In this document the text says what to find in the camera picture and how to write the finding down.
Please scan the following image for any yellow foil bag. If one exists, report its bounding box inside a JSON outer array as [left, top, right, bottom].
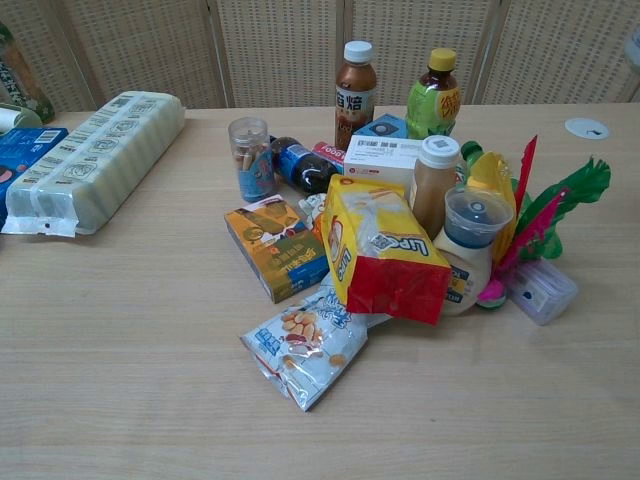
[[468, 150, 519, 251]]

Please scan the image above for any green capped bottle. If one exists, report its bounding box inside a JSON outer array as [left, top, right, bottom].
[[458, 140, 484, 187]]

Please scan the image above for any white mayonnaise bottle clear cap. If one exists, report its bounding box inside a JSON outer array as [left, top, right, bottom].
[[431, 185, 516, 318]]

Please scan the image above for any yellow and blue box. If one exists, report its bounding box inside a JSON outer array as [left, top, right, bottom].
[[223, 194, 330, 305]]

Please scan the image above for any white carton with red stripe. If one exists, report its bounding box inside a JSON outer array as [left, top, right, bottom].
[[342, 134, 427, 188]]

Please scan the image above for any cola bottle with blue label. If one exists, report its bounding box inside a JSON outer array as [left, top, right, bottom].
[[269, 135, 342, 196]]

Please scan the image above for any pale green tissue pack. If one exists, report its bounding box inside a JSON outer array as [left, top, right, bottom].
[[0, 90, 187, 239]]

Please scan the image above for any clear plastic case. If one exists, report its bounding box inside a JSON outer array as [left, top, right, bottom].
[[509, 258, 580, 328]]

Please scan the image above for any small white packet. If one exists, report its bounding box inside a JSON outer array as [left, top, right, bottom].
[[298, 191, 329, 227]]

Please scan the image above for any blue cardboard box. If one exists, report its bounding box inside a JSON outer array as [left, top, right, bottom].
[[0, 127, 70, 227]]

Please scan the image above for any red packet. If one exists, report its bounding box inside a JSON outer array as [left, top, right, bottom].
[[311, 140, 348, 169]]

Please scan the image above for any white round table cover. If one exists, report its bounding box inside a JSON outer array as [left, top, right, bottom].
[[565, 117, 612, 141]]

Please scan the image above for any green tea bottle yellow cap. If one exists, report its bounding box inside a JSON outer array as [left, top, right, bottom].
[[405, 47, 464, 141]]

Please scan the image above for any brown coffee bottle white cap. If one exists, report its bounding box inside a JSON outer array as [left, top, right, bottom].
[[333, 40, 378, 152]]

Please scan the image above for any clear snack jar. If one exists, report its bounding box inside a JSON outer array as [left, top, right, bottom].
[[227, 116, 277, 204]]

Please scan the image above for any white and blue peanut bag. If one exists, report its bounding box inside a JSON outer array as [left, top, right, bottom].
[[240, 285, 372, 413]]

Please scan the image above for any beige woven folding screen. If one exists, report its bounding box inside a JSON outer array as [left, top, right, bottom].
[[0, 0, 640, 112]]

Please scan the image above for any green patterned snack bag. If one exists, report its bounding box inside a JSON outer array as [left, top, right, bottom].
[[0, 21, 56, 126]]

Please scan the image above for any small light blue box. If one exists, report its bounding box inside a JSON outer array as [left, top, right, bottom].
[[351, 113, 412, 142]]

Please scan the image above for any yellow and red biscuit bag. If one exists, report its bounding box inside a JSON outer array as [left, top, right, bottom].
[[320, 173, 453, 328]]

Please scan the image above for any colourful feather shuttlecock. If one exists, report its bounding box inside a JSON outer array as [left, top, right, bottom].
[[476, 134, 613, 312]]

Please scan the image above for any white and green package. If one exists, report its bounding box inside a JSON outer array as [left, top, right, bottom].
[[0, 102, 44, 137]]

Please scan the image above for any amber juice bottle white cap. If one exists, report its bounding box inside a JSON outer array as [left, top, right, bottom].
[[409, 135, 461, 239]]

